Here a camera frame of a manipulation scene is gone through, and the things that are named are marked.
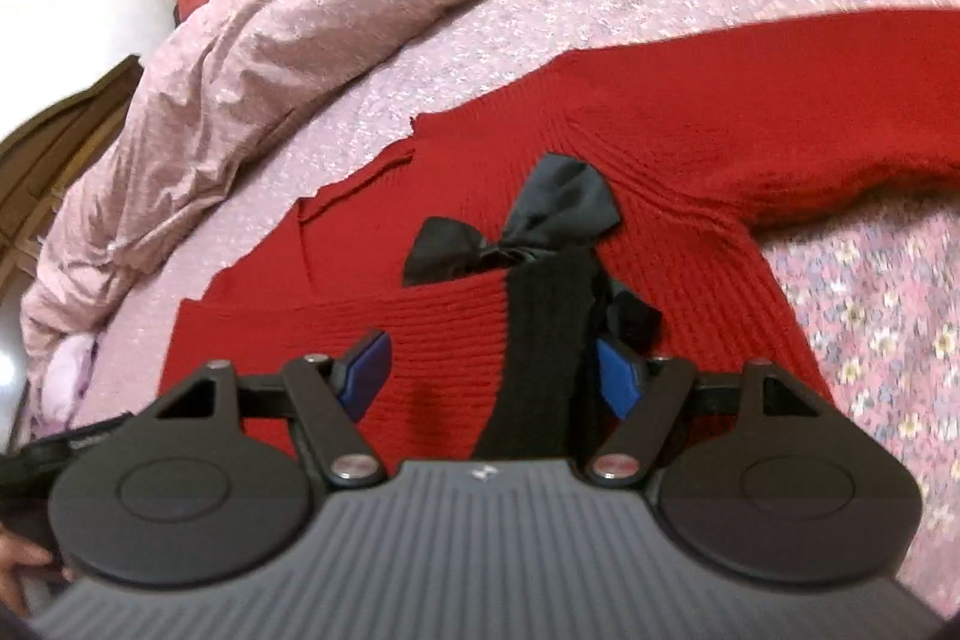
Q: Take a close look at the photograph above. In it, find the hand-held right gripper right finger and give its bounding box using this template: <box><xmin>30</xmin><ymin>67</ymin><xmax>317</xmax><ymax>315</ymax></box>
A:
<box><xmin>585</xmin><ymin>337</ymin><xmax>835</xmax><ymax>491</ymax></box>

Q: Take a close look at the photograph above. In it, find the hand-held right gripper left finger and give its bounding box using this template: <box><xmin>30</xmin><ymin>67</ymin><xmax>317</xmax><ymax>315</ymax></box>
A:
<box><xmin>137</xmin><ymin>329</ymin><xmax>395</xmax><ymax>489</ymax></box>

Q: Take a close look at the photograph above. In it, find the red knit sweater black bow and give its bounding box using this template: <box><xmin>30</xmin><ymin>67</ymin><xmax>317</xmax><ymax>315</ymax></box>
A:
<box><xmin>161</xmin><ymin>6</ymin><xmax>960</xmax><ymax>461</ymax></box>

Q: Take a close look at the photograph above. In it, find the person's left hand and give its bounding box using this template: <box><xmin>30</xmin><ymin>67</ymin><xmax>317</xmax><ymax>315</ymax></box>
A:
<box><xmin>0</xmin><ymin>526</ymin><xmax>74</xmax><ymax>617</ymax></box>

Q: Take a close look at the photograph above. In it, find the light purple cloth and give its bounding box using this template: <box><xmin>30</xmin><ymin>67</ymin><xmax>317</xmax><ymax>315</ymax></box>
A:
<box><xmin>41</xmin><ymin>336</ymin><xmax>102</xmax><ymax>427</ymax></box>

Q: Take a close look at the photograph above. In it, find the pink floral bed sheet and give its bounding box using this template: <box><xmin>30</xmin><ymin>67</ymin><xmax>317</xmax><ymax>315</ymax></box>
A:
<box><xmin>45</xmin><ymin>0</ymin><xmax>960</xmax><ymax>611</ymax></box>

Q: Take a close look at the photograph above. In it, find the brown wooden headboard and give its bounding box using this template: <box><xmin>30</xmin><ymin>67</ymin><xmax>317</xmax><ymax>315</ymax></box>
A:
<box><xmin>0</xmin><ymin>53</ymin><xmax>145</xmax><ymax>305</ymax></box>

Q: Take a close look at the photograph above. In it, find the pink floral duvet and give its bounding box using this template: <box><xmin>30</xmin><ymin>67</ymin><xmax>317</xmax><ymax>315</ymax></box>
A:
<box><xmin>19</xmin><ymin>0</ymin><xmax>871</xmax><ymax>352</ymax></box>

